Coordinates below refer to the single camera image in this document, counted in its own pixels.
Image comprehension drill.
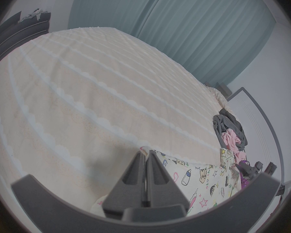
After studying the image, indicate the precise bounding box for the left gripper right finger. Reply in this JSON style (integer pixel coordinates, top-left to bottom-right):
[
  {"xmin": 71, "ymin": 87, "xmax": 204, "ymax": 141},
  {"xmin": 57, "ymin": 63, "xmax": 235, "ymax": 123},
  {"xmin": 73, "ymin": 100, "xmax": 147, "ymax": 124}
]
[{"xmin": 147, "ymin": 151, "xmax": 191, "ymax": 212}]

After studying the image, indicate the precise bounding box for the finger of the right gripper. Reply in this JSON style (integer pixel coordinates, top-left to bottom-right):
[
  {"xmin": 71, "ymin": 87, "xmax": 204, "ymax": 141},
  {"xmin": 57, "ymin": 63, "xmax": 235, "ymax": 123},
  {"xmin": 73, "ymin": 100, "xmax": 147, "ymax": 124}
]
[{"xmin": 235, "ymin": 163, "xmax": 250, "ymax": 174}]

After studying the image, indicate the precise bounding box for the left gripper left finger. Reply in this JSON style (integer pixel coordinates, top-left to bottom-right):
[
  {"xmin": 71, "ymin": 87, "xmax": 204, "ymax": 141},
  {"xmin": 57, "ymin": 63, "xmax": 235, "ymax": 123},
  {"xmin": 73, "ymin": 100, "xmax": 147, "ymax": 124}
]
[{"xmin": 102, "ymin": 152, "xmax": 146, "ymax": 214}]

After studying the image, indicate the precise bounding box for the white printed pyjama top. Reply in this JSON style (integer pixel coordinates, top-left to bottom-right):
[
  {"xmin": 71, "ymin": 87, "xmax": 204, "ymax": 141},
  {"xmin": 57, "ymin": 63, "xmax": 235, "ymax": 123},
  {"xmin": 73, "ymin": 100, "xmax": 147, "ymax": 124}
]
[{"xmin": 90, "ymin": 146, "xmax": 242, "ymax": 218}]

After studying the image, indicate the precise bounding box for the bed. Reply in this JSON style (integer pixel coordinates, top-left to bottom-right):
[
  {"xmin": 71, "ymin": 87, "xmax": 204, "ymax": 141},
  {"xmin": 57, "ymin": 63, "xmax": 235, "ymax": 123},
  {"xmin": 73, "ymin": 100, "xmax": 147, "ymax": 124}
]
[{"xmin": 0, "ymin": 27, "xmax": 285, "ymax": 224}]

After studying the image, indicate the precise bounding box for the purple garment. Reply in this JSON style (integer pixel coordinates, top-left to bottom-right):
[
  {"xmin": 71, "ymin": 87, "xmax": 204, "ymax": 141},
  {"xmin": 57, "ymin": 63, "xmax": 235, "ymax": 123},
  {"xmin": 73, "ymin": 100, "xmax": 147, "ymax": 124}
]
[{"xmin": 238, "ymin": 160, "xmax": 251, "ymax": 189}]

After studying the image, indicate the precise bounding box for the pink garment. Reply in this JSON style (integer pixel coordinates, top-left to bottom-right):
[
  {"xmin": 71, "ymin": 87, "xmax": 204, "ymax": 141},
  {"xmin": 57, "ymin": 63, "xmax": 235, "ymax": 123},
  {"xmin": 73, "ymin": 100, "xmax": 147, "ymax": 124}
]
[{"xmin": 221, "ymin": 129, "xmax": 248, "ymax": 161}]

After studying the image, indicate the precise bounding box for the black garment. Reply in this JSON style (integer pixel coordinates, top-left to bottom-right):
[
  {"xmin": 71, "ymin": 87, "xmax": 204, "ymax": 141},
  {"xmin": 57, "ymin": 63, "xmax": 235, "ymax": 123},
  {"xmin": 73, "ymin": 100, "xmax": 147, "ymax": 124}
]
[{"xmin": 219, "ymin": 108, "xmax": 248, "ymax": 152}]

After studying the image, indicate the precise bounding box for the grey garment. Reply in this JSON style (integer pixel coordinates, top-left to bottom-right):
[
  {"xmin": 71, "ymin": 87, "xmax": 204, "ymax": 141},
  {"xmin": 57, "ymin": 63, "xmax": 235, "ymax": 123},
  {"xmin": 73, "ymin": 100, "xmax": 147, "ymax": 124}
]
[{"xmin": 213, "ymin": 114, "xmax": 229, "ymax": 145}]

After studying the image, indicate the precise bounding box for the blue-green curtain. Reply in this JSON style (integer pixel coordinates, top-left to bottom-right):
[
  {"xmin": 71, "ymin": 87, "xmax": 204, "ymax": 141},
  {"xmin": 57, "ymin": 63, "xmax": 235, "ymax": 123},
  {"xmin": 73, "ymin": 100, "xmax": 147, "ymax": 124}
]
[
  {"xmin": 136, "ymin": 0, "xmax": 277, "ymax": 85},
  {"xmin": 68, "ymin": 0, "xmax": 171, "ymax": 37}
]

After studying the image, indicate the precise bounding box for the black chest of drawers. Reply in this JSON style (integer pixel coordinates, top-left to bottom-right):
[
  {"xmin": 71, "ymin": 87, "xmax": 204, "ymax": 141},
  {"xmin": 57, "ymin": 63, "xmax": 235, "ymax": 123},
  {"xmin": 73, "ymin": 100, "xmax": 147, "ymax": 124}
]
[{"xmin": 0, "ymin": 10, "xmax": 51, "ymax": 62}]

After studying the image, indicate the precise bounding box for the crumpled pale cloth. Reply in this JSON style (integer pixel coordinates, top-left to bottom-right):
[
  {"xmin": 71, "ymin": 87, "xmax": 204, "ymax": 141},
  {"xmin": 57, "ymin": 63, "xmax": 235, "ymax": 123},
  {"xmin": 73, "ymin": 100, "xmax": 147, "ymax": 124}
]
[{"xmin": 19, "ymin": 8, "xmax": 49, "ymax": 21}]

